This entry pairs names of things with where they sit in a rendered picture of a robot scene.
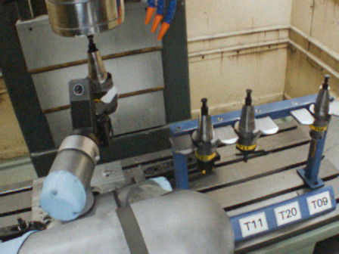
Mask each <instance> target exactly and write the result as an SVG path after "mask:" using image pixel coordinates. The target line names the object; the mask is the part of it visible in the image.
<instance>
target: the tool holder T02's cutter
mask: <svg viewBox="0 0 339 254"><path fill-rule="evenodd" d="M214 167H215V159H214V158H212V160H211V161H209V162H202V161H200V160H199V159H198V158H197V170H198V171H203V173H204V174H205V173H206V174H207V173H210V170H211V169H212V171H213V170H214Z"/></svg>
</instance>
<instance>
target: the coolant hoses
mask: <svg viewBox="0 0 339 254"><path fill-rule="evenodd" d="M154 2H155V0H148V9H147V14H146V19H145V24H148V23H149V21H150V19H151V17H152V15H153V13H154V10H155V8H156V5H155V3H154ZM164 4H165V1H164V0H157V14H156V15H155V18H154V23H153V27H152V30H151V31H152V32H153V33H154V32H155V30H156V29H157V27H158V25H159V23H160V22H161V20H162V19H163V15H161V14H164V9H165V6H164ZM175 9H176V0H169V5H168V10H167V11H166V12H167V13H166V18H165V19H164V23H163V24H162V27H161V30H160V32H159V35H158V37H157V40H160V39H161V38H162V36H163V35H164V33H165V32H166V31H167V30H168V29H169V27H170V24H171V23H172V19H173V15H174V13H175V11H174V10H175Z"/></svg>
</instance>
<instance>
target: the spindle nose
mask: <svg viewBox="0 0 339 254"><path fill-rule="evenodd" d="M45 4H46V9H47V12H48V19H49V23H50V24H51V28H52V31H53V32H54V33H55V34H56V35H57V34H58V35H59V36H63V37H84V36H92V35H97V34H100V33H105V32H107V31H109V30H110V29H113V28H115V27H117V26H119V25H120V24H121V23H122V22H123V21H124V20H125V13H124V12H125V7H124V0H45Z"/></svg>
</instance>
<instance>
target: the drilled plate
mask: <svg viewBox="0 0 339 254"><path fill-rule="evenodd" d="M114 170H115V171H114ZM112 171H113V172H112ZM110 175H111V177H109V176H110ZM101 176H102V177H101ZM107 176H108V177H107ZM45 178H46V177H44V178H40V179H36V180H35V179H34V180H33V195H32V199H33V202H32V215H31V218H32V221H33V220H34V221H40V222H42V223H45V224H47V225H46V229H49V228H53V227H57V226H59V225H62V224H61V221H60V222H59V220H57V219H55V218H54V219H53V217H51V216H49V215H48V214H47V215H44V214H46V213H47V212H46V211H44V210H43V209H42V207H40V203H39V198H40V194H41V192H42V188H41V186H43V183H44V181H45ZM123 185H126V184H125V180H124V177H123V170H122V166H121V163H120V161H117V162H114V163H108V164H105V165H101V166H96V167H95V170H94V174H93V176H92V180H91V189H92V193H93V194H94V196H97V195H99V194H104V193H106V192H111V191H113V190H114V189H115V188H116V190H118V189H120V188H121V187H122V186H123ZM102 186H103V187H102ZM118 186H119V187H118ZM113 188H114V189H113ZM103 192H104V193H103ZM38 206H39V207H38ZM36 207H38V208H36ZM40 212H42V214H41V215H40ZM43 213H44V214H43ZM43 215H44V216H43ZM41 216H42V217H43V218H44V219H41ZM52 219H53V221H51V220H52ZM50 223H51V224H50Z"/></svg>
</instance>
